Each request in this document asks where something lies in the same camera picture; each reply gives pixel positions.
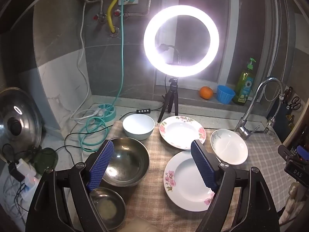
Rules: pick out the beige lumpy bundle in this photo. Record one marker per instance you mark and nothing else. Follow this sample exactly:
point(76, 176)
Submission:
point(291, 203)

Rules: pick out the white power adapter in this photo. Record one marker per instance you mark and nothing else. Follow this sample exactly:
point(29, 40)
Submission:
point(26, 174)

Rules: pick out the rose floral plate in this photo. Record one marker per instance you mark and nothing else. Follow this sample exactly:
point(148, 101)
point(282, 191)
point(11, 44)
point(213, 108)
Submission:
point(181, 130)

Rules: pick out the blue fluted cup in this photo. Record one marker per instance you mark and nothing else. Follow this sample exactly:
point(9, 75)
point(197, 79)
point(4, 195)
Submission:
point(225, 95)

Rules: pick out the small steel bowl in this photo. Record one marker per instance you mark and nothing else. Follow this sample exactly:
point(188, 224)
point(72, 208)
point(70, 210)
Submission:
point(106, 207)

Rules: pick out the teal round power strip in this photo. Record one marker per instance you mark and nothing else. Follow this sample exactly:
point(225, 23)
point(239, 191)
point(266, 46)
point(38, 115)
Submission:
point(108, 113)

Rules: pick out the grey leaf print plate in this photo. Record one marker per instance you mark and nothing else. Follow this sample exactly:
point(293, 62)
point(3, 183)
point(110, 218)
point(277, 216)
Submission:
point(229, 149)

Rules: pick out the chrome faucet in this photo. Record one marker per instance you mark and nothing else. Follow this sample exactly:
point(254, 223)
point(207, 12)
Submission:
point(243, 123)

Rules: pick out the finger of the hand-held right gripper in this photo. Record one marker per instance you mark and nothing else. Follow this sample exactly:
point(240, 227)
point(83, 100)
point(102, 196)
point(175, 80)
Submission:
point(286, 151)
point(295, 172)

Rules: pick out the green dish soap bottle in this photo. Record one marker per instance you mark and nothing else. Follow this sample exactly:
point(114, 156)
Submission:
point(243, 87)

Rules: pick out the plaid cloth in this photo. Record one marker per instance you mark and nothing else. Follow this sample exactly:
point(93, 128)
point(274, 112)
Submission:
point(154, 198)

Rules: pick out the pink blossom plate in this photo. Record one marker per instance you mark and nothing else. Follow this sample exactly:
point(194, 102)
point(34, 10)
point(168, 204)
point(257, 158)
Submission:
point(183, 181)

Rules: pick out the white bowl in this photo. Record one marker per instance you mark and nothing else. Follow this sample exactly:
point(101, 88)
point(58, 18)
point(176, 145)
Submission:
point(137, 125)

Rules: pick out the dark knife holder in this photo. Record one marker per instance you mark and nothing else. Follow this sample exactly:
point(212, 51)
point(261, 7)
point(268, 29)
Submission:
point(288, 118)

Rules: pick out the large steel bowl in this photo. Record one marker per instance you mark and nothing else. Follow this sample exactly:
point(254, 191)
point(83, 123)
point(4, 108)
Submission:
point(125, 159)

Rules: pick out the black scissors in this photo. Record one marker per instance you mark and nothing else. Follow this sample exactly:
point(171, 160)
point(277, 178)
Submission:
point(295, 102)

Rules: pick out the dark green round object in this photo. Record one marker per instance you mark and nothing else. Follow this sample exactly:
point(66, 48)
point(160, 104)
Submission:
point(45, 158)

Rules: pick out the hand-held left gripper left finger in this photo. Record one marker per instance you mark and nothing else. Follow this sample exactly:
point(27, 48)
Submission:
point(101, 164)

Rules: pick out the orange fruit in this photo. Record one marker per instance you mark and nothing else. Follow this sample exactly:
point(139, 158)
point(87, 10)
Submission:
point(206, 93)

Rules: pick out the steel pot lid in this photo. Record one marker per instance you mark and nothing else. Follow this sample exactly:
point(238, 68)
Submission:
point(21, 116)

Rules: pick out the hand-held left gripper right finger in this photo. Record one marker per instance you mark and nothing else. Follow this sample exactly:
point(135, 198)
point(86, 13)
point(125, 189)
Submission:
point(202, 166)

